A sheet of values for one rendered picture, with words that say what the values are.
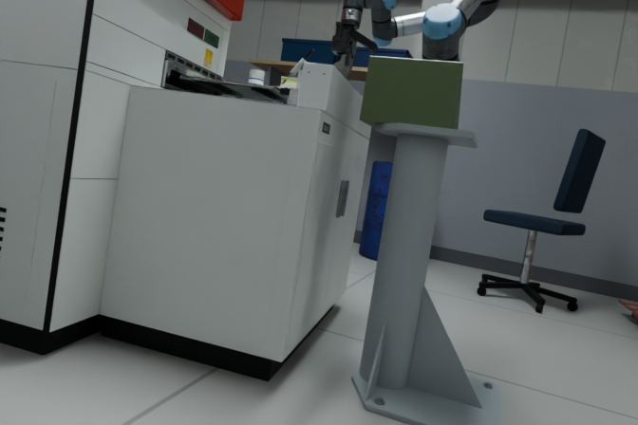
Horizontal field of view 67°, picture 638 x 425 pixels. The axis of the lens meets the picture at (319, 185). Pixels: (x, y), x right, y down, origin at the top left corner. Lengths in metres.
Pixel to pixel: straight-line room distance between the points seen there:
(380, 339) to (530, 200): 3.01
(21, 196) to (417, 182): 1.15
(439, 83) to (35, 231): 1.23
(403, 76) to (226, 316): 0.89
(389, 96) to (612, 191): 3.15
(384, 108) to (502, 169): 2.94
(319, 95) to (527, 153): 3.11
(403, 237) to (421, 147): 0.28
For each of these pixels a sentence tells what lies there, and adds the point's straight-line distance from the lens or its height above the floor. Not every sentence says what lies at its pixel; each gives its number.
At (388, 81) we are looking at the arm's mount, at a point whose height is 0.95.
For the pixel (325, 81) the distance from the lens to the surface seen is 1.47.
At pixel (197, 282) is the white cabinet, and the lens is 1.54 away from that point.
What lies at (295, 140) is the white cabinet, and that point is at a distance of 1.40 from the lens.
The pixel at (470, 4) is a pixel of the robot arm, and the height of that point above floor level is 1.26.
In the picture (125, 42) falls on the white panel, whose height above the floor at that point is 0.94.
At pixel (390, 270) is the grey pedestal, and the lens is 1.53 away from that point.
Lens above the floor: 0.66
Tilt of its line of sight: 2 degrees down
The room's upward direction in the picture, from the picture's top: 9 degrees clockwise
